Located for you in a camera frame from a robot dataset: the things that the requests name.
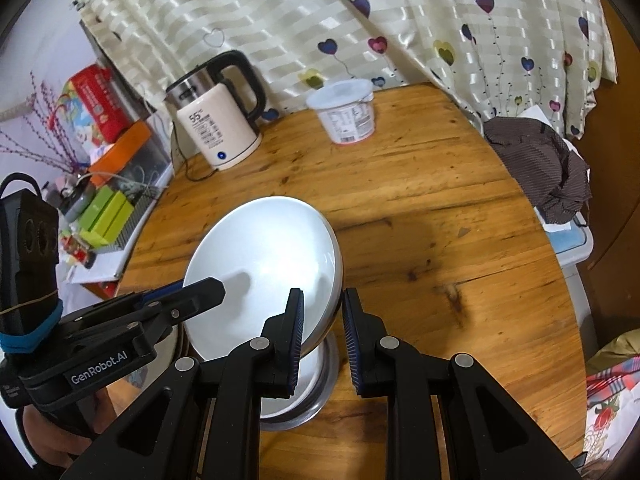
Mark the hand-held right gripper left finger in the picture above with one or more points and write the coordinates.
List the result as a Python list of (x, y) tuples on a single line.
[(297, 340)]

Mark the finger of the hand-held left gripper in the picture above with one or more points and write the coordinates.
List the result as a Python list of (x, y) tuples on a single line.
[(195, 300), (161, 296)]

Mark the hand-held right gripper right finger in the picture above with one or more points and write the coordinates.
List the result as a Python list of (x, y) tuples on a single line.
[(350, 340)]

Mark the stainless steel bowl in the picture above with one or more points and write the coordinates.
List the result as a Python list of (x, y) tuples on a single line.
[(327, 380)]

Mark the large grey plate blue print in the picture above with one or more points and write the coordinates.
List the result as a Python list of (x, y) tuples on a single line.
[(270, 250)]

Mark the person's left hand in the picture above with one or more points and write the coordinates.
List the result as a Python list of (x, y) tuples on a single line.
[(50, 442)]

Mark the grey chevron pattern tray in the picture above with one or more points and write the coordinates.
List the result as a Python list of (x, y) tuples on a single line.
[(135, 220)]

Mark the red label jar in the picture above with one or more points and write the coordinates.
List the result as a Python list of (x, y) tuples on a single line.
[(77, 252)]

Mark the green boxes stack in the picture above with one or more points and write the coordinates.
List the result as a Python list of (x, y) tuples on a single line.
[(107, 215)]

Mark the grey pouch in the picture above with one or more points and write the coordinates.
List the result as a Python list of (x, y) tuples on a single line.
[(77, 202)]

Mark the clear plastic box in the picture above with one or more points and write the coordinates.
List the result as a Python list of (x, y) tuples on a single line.
[(147, 170)]

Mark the orange tray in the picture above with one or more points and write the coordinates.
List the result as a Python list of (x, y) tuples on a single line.
[(125, 147)]

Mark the white electric kettle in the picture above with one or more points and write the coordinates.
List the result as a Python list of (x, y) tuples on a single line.
[(220, 125)]

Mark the purple branch decoration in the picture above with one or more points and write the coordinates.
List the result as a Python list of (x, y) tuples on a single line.
[(45, 130)]

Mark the red printed box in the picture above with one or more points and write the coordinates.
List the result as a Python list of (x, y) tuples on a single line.
[(95, 100)]

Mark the white plastic tub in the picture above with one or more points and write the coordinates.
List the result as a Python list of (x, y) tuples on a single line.
[(350, 120)]

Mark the white stool blue top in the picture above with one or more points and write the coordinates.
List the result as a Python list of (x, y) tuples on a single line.
[(570, 245)]

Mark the brown striped cloth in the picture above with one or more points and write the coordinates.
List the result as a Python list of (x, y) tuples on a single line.
[(540, 160)]

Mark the floral printed cloth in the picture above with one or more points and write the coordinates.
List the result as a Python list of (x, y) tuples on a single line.
[(612, 405)]

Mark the heart print striped curtain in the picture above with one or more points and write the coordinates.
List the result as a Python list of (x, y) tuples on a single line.
[(400, 10)]

